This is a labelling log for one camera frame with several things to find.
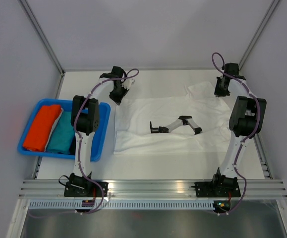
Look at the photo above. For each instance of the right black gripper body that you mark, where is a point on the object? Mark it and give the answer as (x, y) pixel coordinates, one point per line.
(220, 90)

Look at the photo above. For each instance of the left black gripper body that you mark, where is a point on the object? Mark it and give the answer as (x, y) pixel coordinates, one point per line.
(118, 94)

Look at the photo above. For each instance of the white t-shirt with robot print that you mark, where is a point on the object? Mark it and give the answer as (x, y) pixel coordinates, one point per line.
(196, 122)

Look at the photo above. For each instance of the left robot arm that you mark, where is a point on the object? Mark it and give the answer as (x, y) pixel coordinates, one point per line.
(85, 115)

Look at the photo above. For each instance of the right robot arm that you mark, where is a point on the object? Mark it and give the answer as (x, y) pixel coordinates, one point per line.
(245, 121)

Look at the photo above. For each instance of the teal rolled t-shirt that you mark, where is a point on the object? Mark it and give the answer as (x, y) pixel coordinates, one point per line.
(62, 136)

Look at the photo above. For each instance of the dark navy t-shirt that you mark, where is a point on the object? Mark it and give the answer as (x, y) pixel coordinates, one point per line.
(72, 148)

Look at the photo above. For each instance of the blue plastic bin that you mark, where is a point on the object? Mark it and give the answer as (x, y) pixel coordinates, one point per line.
(98, 140)

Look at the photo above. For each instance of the orange rolled t-shirt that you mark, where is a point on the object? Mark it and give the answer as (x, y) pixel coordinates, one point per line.
(42, 127)

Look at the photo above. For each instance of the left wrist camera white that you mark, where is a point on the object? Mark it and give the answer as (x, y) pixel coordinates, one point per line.
(127, 83)

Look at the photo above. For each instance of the right aluminium frame post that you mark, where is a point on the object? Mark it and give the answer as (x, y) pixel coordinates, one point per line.
(259, 31)

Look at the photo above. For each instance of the aluminium frame post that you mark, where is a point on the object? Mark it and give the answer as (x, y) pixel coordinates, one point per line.
(259, 31)
(41, 35)

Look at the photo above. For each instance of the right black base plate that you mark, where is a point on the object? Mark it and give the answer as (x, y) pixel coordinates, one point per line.
(218, 187)

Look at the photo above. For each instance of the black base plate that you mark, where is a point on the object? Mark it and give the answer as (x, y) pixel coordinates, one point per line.
(218, 187)
(77, 186)

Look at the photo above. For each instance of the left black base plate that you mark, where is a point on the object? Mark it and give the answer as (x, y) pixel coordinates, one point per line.
(77, 186)

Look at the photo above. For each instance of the white slotted cable duct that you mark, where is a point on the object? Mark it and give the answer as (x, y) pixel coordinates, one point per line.
(124, 204)

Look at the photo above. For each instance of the aluminium mounting rail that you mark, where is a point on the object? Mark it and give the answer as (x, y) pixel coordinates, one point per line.
(253, 189)

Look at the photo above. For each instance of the left aluminium frame post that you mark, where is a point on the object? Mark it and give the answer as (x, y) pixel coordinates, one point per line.
(41, 35)

